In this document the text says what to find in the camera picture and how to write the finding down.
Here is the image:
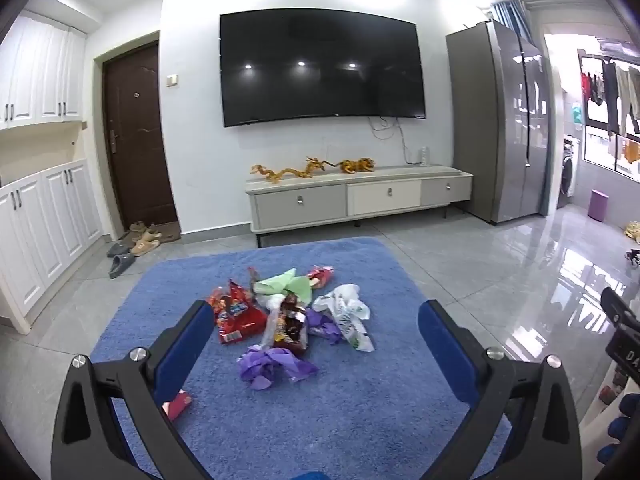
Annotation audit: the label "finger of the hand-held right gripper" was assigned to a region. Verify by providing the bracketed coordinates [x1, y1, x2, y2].
[601, 287, 640, 333]

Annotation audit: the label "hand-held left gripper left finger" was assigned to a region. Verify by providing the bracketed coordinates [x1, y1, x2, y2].
[50, 300, 216, 480]

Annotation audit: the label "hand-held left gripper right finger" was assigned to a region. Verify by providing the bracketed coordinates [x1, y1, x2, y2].
[417, 300, 583, 480]

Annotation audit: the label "red gold patterned wrapper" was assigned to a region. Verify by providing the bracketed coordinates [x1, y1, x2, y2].
[162, 390, 193, 422]

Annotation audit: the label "red snack bag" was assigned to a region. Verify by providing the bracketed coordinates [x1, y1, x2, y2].
[209, 280, 268, 346]

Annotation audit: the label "large purple paper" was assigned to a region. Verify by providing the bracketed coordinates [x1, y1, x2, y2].
[237, 346, 320, 391]

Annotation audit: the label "clear plastic bag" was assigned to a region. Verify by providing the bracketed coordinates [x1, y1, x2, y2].
[257, 292, 288, 351]

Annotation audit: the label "white plastic bag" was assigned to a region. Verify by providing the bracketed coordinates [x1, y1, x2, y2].
[312, 284, 376, 353]

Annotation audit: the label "dark snack wrapper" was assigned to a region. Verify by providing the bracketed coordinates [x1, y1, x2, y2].
[277, 295, 308, 356]

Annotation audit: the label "green paper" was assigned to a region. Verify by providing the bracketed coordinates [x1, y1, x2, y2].
[252, 269, 313, 306]

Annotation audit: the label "small purple paper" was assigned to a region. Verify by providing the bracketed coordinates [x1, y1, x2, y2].
[305, 307, 343, 346]

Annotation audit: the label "small red wrapper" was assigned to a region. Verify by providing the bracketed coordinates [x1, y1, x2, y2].
[307, 266, 335, 291]

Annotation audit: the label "person's right hand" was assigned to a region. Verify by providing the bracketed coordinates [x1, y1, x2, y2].
[600, 394, 640, 461]

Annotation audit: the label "purple stool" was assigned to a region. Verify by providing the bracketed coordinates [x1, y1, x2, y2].
[589, 189, 608, 222]

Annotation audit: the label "blue fluffy rug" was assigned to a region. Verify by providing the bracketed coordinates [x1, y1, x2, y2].
[90, 236, 513, 480]

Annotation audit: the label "white washing machine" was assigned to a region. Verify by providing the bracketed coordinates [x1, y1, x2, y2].
[560, 134, 581, 198]

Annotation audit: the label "white floor cabinet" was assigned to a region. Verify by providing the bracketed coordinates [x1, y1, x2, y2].
[0, 157, 105, 333]

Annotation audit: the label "grey white television cabinet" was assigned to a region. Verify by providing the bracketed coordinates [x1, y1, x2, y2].
[244, 164, 474, 248]

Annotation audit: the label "golden tiger figurine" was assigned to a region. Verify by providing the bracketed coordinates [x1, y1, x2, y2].
[337, 158, 376, 175]

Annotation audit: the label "golden dragon figurine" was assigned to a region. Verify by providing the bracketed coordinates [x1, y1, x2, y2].
[305, 156, 338, 178]
[251, 162, 313, 186]

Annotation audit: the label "hanging clothes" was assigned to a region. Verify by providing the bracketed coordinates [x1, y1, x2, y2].
[580, 57, 640, 136]

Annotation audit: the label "brown entrance door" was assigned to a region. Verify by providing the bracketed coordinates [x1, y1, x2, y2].
[102, 42, 180, 236]

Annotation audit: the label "grey refrigerator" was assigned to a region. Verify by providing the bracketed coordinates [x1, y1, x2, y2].
[445, 20, 551, 225]

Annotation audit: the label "blue curtain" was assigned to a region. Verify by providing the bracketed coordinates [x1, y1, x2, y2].
[492, 0, 528, 41]

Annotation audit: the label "television cables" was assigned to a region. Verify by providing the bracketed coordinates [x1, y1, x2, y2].
[369, 115, 421, 166]

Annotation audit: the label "black wall television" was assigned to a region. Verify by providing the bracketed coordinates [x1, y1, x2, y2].
[219, 8, 427, 128]

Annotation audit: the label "white wall cabinet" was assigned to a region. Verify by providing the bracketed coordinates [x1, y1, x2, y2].
[0, 10, 87, 131]

